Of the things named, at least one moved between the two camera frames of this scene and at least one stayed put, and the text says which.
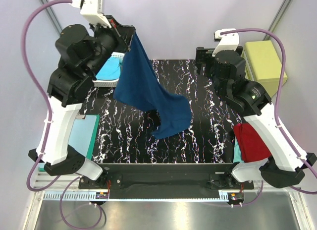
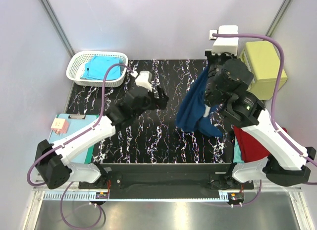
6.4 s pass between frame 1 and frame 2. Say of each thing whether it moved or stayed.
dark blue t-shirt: moved
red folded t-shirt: stayed
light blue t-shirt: stayed
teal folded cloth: stayed
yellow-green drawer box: stayed
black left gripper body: moved
